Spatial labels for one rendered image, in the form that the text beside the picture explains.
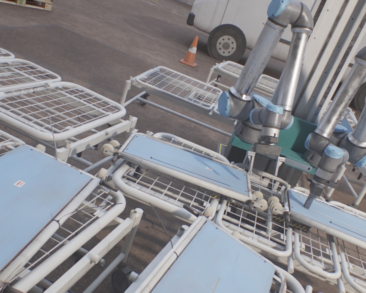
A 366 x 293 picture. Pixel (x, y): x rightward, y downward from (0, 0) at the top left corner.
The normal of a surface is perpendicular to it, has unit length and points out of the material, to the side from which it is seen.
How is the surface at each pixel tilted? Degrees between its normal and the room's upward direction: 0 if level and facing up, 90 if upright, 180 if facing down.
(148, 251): 0
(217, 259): 7
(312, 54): 90
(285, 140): 90
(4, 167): 5
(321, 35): 90
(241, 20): 89
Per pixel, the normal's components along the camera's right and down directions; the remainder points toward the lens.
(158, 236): 0.33, -0.87
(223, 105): -0.93, -0.10
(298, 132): -0.11, 0.37
